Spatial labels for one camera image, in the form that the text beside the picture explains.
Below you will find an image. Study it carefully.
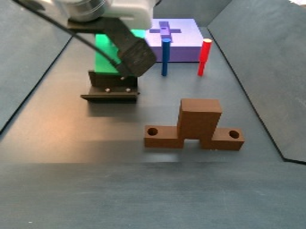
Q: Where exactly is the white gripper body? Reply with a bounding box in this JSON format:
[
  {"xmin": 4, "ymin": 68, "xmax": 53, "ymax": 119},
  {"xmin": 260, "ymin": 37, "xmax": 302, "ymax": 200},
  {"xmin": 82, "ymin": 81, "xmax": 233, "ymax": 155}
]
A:
[{"xmin": 40, "ymin": 0, "xmax": 153, "ymax": 30}]

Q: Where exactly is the green U-shaped block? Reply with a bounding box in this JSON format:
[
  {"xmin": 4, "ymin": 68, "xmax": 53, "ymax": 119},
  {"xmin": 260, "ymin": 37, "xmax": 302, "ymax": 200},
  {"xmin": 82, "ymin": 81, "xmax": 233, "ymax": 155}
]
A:
[{"xmin": 92, "ymin": 28, "xmax": 146, "ymax": 75}]

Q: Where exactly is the black angle fixture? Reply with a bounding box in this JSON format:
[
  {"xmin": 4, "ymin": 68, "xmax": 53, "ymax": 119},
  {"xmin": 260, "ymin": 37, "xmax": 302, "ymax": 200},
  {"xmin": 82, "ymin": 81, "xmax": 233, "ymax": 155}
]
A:
[{"xmin": 81, "ymin": 71, "xmax": 138, "ymax": 102}]

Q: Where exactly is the purple board with cross slot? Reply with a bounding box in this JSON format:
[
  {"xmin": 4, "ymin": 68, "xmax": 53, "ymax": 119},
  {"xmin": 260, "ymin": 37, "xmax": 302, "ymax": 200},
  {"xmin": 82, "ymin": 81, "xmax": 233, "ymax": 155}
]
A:
[{"xmin": 144, "ymin": 19, "xmax": 203, "ymax": 63}]

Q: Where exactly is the brown T-shaped block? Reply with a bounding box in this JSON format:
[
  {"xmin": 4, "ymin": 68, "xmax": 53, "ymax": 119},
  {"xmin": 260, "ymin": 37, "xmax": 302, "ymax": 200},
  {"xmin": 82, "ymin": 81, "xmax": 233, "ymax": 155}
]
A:
[{"xmin": 142, "ymin": 98, "xmax": 244, "ymax": 150}]

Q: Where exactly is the blue peg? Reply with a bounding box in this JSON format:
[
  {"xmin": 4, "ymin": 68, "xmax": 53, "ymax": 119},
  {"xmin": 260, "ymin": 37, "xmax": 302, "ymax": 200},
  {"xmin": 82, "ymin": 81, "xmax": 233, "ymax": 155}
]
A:
[{"xmin": 161, "ymin": 38, "xmax": 171, "ymax": 76}]

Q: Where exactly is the red peg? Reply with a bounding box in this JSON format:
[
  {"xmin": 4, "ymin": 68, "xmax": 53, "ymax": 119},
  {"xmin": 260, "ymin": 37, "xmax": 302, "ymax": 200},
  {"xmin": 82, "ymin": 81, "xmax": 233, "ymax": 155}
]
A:
[{"xmin": 197, "ymin": 38, "xmax": 212, "ymax": 77}]

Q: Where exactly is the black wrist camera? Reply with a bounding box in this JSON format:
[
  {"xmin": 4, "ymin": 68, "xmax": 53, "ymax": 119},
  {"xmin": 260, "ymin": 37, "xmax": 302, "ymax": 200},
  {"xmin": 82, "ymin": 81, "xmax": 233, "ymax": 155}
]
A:
[{"xmin": 66, "ymin": 17, "xmax": 156, "ymax": 77}]

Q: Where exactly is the black cable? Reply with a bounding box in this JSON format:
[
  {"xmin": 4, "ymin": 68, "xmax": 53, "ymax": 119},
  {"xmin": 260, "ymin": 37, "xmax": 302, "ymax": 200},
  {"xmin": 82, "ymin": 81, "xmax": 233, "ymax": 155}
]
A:
[{"xmin": 10, "ymin": 0, "xmax": 132, "ymax": 78}]

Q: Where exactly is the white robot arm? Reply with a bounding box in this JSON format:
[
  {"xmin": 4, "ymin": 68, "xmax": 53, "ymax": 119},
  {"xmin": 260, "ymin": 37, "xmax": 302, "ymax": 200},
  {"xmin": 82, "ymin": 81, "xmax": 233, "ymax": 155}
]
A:
[{"xmin": 38, "ymin": 0, "xmax": 157, "ymax": 30}]

